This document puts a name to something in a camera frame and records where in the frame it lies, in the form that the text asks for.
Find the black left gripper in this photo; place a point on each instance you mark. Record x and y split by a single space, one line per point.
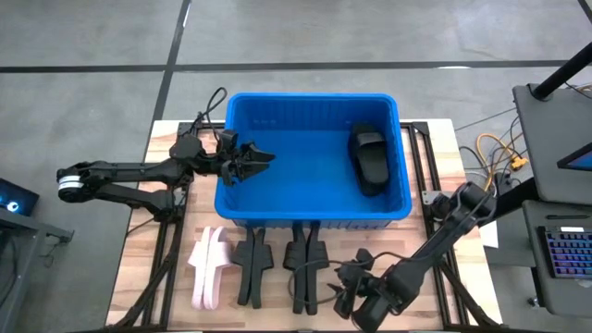
226 162

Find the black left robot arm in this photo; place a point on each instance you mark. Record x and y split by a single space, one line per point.
129 171

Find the blue plastic bin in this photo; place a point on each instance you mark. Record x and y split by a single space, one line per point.
300 176

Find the black pen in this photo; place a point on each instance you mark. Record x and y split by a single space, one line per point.
566 216

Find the white paper sheet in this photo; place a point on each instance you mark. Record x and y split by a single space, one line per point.
489 233

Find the silver metal bracket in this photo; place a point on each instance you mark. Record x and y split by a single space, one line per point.
429 196

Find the black desk support bar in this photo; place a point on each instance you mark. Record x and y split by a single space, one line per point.
515 198

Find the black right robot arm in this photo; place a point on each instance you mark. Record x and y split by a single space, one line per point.
435 250

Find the black monitor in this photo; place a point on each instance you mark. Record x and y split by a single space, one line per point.
578 159

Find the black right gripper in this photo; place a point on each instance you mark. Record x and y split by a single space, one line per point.
351 282

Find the backlit keyboard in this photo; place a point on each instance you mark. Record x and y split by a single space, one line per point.
569 252

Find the black stand pole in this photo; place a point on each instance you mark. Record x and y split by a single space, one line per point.
559 74

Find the grey metal cart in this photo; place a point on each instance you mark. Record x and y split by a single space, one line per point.
28 240

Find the black computer with blue light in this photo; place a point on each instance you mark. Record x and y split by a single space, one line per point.
14 196

